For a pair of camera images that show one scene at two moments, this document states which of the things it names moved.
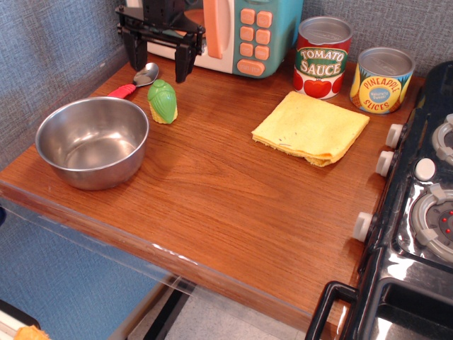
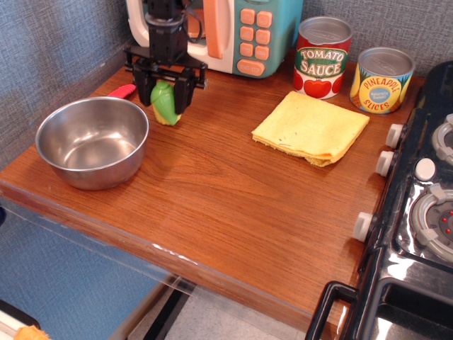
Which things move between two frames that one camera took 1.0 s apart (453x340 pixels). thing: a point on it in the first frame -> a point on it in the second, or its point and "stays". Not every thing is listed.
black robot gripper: (181, 29) -> (166, 57)
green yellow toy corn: (163, 100) stays
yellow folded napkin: (313, 128) stays
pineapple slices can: (381, 79) stays
